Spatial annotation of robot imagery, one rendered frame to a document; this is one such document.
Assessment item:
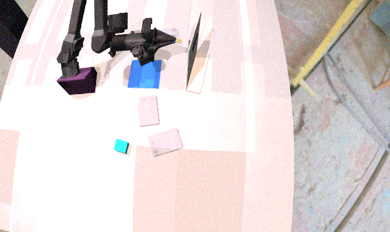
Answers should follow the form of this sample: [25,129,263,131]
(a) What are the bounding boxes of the cyan block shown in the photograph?
[113,139,130,154]

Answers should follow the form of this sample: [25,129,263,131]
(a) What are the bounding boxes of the blue flat square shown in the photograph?
[128,60,162,89]

